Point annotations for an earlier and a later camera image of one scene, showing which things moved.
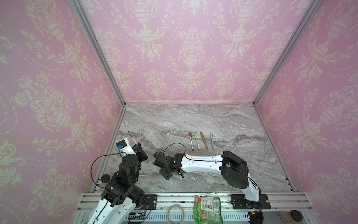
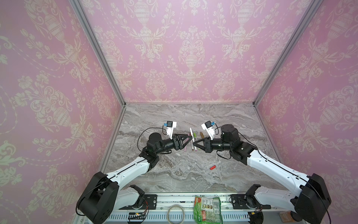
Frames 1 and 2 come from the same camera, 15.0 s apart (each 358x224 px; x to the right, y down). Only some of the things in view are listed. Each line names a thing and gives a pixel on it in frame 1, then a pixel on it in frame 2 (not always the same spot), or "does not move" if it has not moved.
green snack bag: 207,210 does not move
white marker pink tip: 205,194 to 192,137
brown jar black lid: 291,216 does not move
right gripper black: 166,177 to 208,144
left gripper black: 140,152 to 175,141
